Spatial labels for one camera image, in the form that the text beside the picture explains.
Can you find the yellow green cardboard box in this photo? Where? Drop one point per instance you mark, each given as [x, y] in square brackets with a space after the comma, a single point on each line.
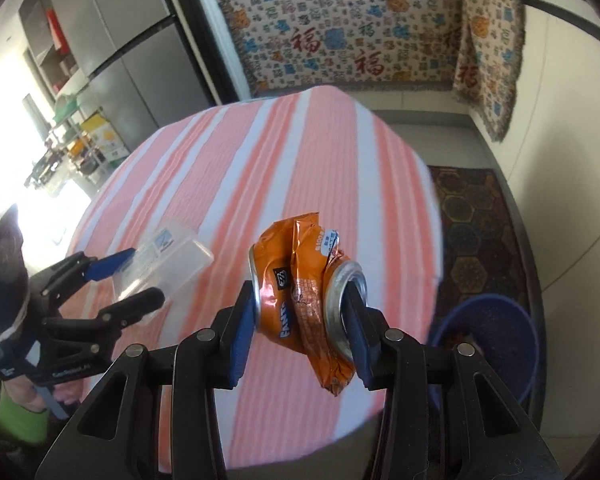
[105, 137]

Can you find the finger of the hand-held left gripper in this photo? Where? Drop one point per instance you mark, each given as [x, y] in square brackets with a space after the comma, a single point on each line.
[130, 310]
[107, 265]

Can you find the grey wall cabinet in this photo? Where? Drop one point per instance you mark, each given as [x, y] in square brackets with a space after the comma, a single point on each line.
[40, 55]

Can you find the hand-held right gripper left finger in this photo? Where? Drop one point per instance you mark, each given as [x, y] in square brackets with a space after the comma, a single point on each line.
[240, 340]

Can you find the clear plastic box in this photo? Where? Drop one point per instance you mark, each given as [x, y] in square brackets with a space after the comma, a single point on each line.
[175, 265]

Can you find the blue plastic basket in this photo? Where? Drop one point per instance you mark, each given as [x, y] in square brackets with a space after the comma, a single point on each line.
[505, 350]

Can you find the white kitchen counter cabinet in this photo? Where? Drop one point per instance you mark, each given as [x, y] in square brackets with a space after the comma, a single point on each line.
[570, 135]

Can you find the large printed blanket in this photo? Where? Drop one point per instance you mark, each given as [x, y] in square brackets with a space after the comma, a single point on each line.
[340, 30]

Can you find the small printed blanket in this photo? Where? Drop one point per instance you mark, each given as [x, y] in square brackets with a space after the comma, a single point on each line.
[490, 60]

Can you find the person's left forearm green sleeve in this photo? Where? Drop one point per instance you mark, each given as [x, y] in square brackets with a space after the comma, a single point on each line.
[20, 425]

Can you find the grey refrigerator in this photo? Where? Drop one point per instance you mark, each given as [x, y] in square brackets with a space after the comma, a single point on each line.
[120, 45]

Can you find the white storage rack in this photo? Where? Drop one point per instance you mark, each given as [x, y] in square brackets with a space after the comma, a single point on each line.
[65, 160]

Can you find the red paper bag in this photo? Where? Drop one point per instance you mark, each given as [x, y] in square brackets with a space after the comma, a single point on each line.
[57, 32]

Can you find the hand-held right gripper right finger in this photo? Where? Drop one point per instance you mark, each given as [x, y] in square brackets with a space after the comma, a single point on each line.
[357, 340]

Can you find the person's left hand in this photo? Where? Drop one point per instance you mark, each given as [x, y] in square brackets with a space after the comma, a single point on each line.
[25, 396]

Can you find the crushed soda can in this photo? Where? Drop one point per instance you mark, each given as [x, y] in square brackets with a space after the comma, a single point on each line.
[300, 305]

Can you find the dark patterned floor mat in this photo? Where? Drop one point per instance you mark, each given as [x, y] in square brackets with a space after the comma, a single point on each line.
[475, 240]

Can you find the green plastic basin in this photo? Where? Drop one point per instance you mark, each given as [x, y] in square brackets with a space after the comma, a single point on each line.
[67, 106]

